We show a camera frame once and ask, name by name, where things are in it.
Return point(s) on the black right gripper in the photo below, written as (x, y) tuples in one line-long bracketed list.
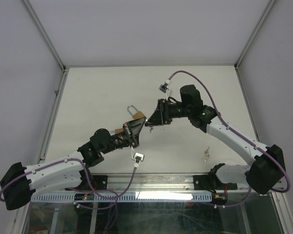
[(161, 116)]

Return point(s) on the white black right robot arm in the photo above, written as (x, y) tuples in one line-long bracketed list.
[(264, 165)]

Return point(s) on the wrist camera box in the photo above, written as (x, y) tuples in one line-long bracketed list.
[(165, 88), (137, 157)]

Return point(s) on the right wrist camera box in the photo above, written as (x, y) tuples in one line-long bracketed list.
[(165, 88)]

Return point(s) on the aluminium frame post right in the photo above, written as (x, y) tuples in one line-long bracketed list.
[(260, 23)]

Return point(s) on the aluminium frame post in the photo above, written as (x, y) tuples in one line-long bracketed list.
[(43, 33), (260, 23)]

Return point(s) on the aluminium frame post left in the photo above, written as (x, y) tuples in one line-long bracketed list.
[(43, 33)]

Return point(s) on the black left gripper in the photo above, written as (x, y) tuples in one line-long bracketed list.
[(133, 128)]

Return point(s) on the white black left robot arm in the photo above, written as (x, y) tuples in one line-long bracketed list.
[(22, 183)]

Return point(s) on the large brass padlock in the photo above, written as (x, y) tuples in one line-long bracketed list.
[(116, 131)]

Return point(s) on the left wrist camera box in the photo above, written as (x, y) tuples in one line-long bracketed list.
[(137, 157)]

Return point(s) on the slotted cable duct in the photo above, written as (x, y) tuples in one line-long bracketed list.
[(66, 197)]

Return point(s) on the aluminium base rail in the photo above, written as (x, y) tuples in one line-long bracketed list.
[(147, 182)]

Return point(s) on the long-shackle brass padlock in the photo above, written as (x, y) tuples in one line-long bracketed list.
[(135, 113)]

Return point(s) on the silver key pair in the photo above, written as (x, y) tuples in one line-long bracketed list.
[(206, 155)]

